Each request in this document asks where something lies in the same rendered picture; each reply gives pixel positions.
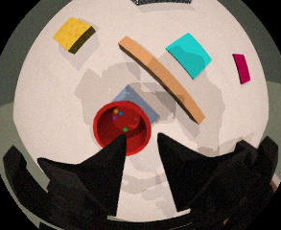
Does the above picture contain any yellow sponge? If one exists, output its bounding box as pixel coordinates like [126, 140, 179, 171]
[53, 17, 96, 55]

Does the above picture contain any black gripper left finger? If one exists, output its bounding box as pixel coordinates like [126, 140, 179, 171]
[36, 134, 127, 217]

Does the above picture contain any red cup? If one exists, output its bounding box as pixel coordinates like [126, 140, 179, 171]
[93, 101, 152, 156]

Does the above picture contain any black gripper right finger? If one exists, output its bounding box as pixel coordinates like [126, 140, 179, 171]
[157, 132, 247, 212]

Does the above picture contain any dark red square coaster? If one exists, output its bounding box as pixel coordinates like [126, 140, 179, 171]
[232, 54, 250, 84]

